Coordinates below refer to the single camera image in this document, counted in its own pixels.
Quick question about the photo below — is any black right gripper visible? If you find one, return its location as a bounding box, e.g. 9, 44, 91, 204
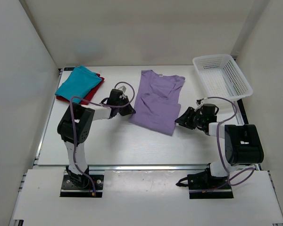
175, 108, 206, 130

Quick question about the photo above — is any lilac t shirt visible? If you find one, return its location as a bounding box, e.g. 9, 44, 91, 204
129, 70, 185, 136

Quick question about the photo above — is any red t shirt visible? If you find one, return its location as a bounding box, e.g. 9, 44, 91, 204
56, 73, 105, 103

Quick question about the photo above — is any teal t shirt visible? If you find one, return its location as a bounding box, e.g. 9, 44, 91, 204
55, 65, 104, 101

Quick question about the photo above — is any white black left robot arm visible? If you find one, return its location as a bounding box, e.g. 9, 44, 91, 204
57, 86, 136, 192

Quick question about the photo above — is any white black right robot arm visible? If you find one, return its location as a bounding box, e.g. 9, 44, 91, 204
175, 104, 264, 193

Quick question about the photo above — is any white plastic basket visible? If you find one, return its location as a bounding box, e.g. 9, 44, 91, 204
192, 54, 253, 102

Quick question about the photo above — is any blue label sticker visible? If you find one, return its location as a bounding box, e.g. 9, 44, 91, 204
63, 67, 75, 71

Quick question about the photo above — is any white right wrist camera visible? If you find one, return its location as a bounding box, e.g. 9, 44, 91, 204
196, 98, 205, 105

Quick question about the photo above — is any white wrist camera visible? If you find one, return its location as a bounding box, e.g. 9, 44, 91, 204
196, 98, 205, 105
117, 86, 126, 93

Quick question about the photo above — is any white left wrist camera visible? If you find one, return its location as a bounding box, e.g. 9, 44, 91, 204
117, 86, 126, 93

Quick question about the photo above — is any aluminium table rail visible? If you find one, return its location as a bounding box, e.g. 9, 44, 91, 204
89, 164, 208, 171

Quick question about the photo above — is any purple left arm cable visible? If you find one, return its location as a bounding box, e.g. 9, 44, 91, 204
69, 81, 135, 193

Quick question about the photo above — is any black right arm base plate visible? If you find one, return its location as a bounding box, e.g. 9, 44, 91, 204
176, 169, 234, 199

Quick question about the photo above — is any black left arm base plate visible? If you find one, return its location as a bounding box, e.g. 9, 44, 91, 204
60, 171, 104, 198

